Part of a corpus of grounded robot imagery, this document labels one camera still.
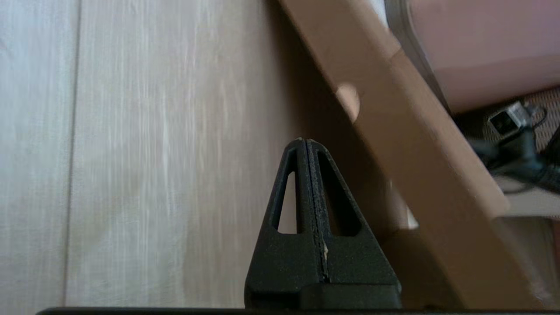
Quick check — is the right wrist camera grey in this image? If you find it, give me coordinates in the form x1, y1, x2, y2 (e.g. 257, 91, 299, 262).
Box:
487, 101, 531, 137

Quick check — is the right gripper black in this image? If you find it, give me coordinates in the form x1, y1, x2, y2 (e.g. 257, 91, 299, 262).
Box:
470, 127, 560, 195

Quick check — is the brown cardboard shoe box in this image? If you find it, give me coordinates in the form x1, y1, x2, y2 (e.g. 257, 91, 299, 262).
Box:
278, 0, 545, 309

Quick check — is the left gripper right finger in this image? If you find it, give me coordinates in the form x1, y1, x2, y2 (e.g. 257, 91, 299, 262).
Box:
306, 139, 401, 286

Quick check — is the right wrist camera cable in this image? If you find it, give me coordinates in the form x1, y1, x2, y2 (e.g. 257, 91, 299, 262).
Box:
524, 104, 548, 130

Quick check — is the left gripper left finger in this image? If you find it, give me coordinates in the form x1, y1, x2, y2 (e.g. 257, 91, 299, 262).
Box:
244, 138, 325, 309

